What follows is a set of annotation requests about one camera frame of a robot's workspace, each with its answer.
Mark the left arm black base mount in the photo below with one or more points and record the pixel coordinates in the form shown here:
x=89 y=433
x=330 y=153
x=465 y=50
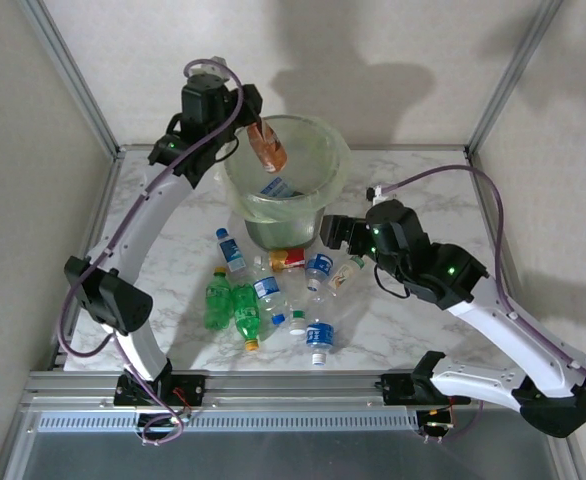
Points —
x=193 y=387

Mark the bottle blue text label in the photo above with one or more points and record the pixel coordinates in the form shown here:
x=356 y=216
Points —
x=277 y=187

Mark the bottle with red-yellow label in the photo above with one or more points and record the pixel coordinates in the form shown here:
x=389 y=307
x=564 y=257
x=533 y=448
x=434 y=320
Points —
x=288 y=258

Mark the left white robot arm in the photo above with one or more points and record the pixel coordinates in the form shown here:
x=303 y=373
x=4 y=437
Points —
x=143 y=215

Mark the small lit circuit board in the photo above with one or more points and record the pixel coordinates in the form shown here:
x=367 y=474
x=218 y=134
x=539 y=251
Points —
x=170 y=421
x=435 y=425

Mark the aluminium table edge rail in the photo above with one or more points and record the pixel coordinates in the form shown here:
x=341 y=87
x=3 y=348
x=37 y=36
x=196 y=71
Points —
x=398 y=147
x=512 y=262
x=104 y=200

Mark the grey metal panel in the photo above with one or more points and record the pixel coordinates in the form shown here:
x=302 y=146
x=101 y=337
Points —
x=293 y=457

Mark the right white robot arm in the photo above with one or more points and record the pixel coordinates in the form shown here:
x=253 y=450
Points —
x=503 y=325

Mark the brown coffee drink bottle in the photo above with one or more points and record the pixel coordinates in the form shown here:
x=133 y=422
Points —
x=268 y=150

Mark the small white cap bottle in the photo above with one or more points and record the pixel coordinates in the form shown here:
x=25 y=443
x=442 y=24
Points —
x=298 y=325

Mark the wide aluminium mounting rail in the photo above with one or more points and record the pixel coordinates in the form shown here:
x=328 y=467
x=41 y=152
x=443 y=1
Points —
x=293 y=385

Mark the green bottle orange cap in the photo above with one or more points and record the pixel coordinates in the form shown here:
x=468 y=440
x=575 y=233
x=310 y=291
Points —
x=245 y=312

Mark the small bottle blue-white label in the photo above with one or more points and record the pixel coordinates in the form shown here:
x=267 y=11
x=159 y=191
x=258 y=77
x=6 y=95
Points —
x=231 y=250

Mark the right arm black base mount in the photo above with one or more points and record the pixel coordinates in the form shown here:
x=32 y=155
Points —
x=398 y=390

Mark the green bottle yellow cap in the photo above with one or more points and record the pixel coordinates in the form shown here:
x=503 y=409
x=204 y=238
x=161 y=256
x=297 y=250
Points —
x=218 y=302

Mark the clear bottle blue label white cap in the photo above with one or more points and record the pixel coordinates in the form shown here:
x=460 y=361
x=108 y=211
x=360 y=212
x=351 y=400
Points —
x=319 y=334
x=319 y=266

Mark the aluminium frame post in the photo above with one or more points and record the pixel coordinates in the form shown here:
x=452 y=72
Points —
x=518 y=65
x=65 y=65

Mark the white bottle green cap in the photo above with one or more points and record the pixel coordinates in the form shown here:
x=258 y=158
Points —
x=344 y=276

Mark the grey round waste bin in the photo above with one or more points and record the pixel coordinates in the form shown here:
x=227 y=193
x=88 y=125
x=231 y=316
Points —
x=283 y=235

